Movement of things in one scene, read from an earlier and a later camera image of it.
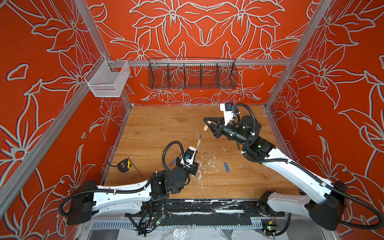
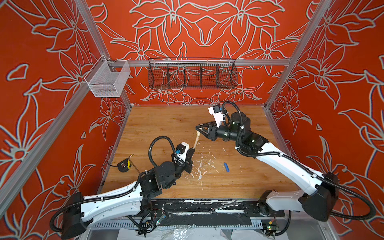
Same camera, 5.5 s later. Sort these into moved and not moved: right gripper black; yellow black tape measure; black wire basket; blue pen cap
Moved: right gripper black
Not moved: black wire basket; yellow black tape measure; blue pen cap
